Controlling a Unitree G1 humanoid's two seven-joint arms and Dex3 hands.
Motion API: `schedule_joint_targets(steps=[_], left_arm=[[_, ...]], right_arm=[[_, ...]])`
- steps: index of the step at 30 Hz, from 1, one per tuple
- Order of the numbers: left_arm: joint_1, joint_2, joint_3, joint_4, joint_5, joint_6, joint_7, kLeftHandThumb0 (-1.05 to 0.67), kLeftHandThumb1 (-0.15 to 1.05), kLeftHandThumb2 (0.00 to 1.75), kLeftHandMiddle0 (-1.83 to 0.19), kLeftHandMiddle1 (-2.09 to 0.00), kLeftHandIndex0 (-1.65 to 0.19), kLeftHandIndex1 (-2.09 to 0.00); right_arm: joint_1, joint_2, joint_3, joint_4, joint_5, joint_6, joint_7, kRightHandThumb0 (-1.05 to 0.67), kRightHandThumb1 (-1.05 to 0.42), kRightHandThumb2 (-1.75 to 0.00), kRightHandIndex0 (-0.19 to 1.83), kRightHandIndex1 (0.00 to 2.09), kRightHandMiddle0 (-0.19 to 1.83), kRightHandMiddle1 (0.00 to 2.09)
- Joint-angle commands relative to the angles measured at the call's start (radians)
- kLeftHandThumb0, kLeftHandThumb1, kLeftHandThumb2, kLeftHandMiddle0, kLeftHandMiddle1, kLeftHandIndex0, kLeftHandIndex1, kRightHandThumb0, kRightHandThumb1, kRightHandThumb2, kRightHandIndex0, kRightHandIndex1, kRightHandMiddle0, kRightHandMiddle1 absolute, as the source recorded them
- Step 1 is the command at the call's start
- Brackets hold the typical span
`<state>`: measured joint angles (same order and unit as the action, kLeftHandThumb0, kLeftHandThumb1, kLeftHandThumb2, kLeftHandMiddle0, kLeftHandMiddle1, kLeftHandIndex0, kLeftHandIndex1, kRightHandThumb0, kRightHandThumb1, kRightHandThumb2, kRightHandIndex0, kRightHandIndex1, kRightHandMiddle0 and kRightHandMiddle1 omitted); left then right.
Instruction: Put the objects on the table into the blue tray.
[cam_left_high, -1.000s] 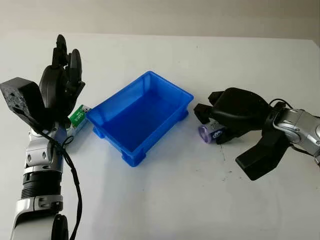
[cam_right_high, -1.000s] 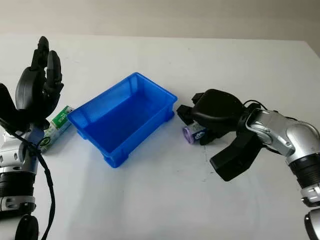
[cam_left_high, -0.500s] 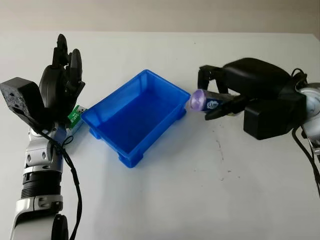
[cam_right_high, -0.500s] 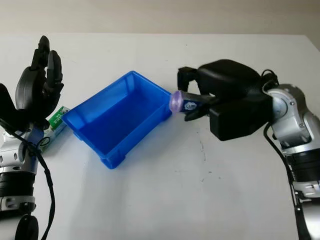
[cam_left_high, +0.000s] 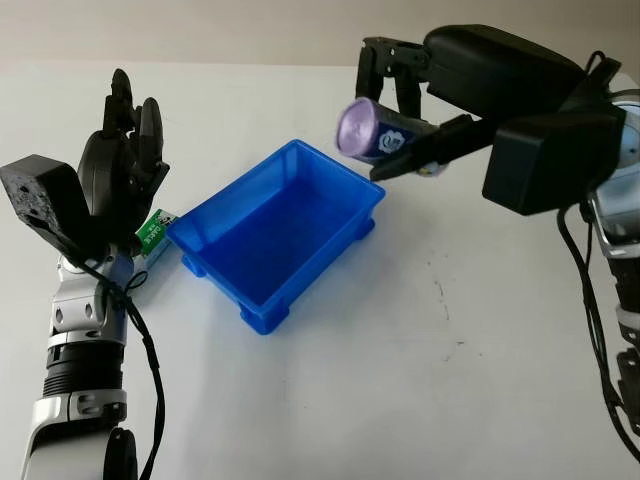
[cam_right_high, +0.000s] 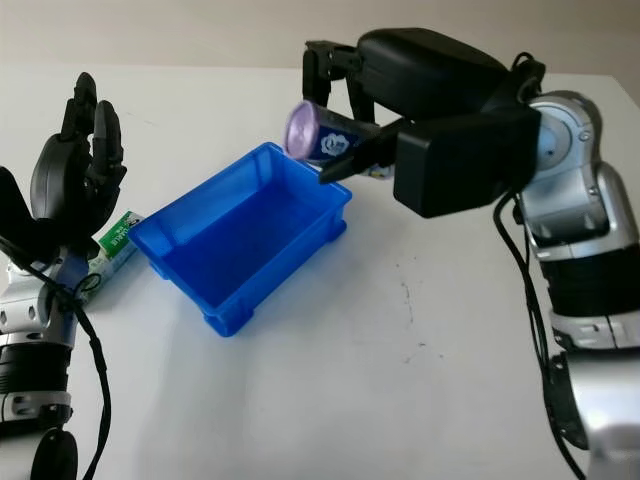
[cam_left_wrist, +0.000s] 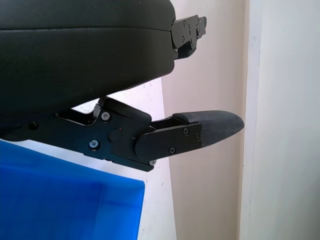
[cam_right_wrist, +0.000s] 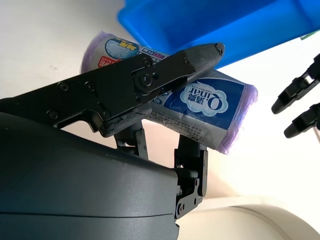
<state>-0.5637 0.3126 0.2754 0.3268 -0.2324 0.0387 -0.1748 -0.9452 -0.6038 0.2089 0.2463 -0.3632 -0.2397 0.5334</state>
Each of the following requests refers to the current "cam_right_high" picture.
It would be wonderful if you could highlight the green white toothpaste box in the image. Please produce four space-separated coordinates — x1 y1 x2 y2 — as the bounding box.
78 209 147 307

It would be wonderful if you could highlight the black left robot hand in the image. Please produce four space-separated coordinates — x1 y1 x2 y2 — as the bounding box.
29 72 129 251

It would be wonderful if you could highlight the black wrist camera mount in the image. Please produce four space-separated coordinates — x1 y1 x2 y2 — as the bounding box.
0 166 49 271
393 107 543 220

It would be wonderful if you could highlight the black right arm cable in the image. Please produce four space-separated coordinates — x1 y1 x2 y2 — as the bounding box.
492 52 587 480

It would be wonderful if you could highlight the blue plastic tray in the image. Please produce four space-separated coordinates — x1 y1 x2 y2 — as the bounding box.
127 141 353 340

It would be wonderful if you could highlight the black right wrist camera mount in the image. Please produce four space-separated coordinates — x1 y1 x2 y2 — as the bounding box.
393 107 543 220

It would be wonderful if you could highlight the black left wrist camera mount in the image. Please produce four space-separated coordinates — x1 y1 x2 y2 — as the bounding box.
0 166 49 271

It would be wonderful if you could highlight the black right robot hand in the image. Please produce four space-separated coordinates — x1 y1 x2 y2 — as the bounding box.
301 28 509 184

